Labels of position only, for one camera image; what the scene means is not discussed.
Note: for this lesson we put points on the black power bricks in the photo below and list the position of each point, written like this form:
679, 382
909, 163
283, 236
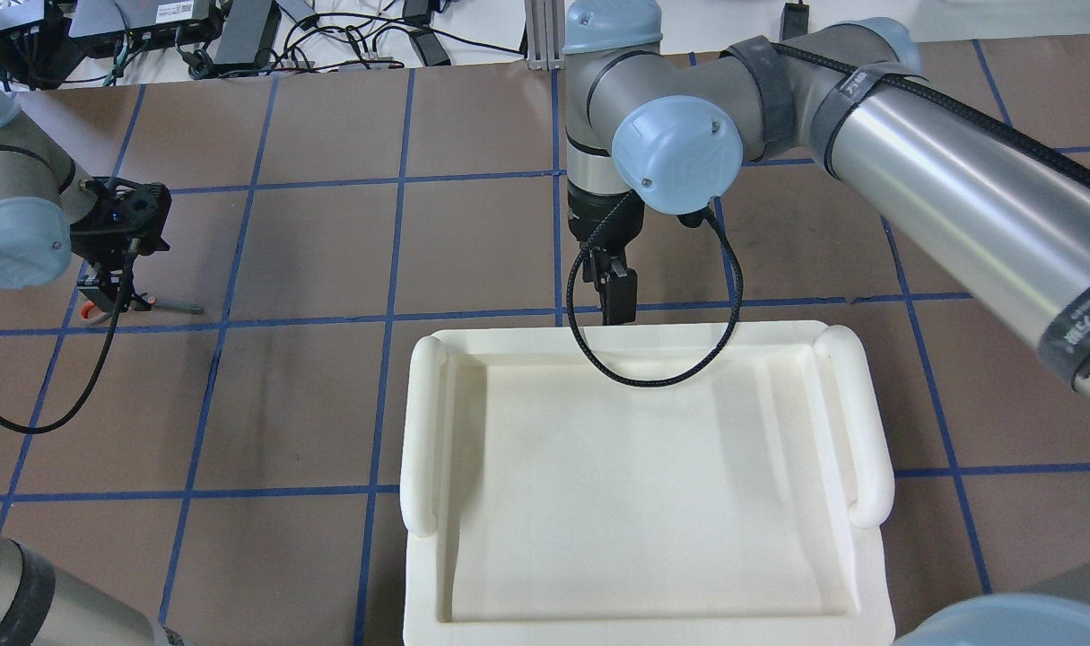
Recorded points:
45, 45

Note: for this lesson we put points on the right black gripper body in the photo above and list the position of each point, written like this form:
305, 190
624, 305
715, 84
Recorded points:
606, 212

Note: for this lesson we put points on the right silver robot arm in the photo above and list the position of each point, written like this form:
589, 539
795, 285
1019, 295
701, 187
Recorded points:
1005, 215

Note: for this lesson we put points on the white plastic tray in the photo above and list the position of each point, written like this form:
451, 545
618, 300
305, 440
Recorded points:
546, 504

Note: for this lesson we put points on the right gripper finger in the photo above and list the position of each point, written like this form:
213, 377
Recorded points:
619, 312

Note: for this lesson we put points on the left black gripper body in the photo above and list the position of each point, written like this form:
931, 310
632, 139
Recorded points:
105, 240

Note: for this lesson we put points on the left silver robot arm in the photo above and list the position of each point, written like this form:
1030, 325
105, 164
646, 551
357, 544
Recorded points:
51, 211

